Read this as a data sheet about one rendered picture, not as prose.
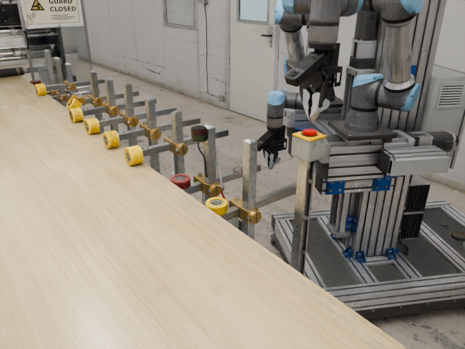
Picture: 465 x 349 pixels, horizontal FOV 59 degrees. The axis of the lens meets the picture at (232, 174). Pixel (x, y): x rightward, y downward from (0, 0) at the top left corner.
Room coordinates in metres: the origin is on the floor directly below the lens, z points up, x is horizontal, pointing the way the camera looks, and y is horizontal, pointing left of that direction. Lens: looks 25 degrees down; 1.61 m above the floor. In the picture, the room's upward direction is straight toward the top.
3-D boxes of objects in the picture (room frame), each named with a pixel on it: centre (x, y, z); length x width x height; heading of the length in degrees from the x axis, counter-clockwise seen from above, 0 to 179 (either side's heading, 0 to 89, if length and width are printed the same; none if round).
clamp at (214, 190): (1.53, 0.11, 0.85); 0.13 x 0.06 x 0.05; 37
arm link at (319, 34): (1.12, -0.23, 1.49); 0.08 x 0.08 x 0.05
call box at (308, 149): (1.11, -0.22, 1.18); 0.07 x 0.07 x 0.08; 37
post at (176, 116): (1.71, 0.24, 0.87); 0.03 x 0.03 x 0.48; 37
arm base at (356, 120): (1.73, -0.57, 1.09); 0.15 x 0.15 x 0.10
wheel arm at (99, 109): (2.37, 0.68, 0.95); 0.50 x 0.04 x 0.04; 127
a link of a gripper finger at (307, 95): (1.13, -0.23, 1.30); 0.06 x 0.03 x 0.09; 127
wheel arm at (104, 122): (2.17, 0.53, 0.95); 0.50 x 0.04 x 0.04; 127
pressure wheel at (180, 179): (1.47, 0.21, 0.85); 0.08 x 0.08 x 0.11
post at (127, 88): (2.11, 0.55, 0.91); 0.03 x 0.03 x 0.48; 37
